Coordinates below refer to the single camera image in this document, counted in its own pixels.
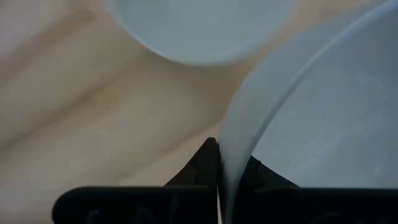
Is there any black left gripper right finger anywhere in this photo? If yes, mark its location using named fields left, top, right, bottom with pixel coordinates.
left=231, top=155, right=398, bottom=224

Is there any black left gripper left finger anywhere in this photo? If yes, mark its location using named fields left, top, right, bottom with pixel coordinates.
left=52, top=136, right=220, bottom=224

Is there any white bowl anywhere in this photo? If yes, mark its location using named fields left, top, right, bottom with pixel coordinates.
left=105, top=0, right=299, bottom=67
left=217, top=0, right=398, bottom=224

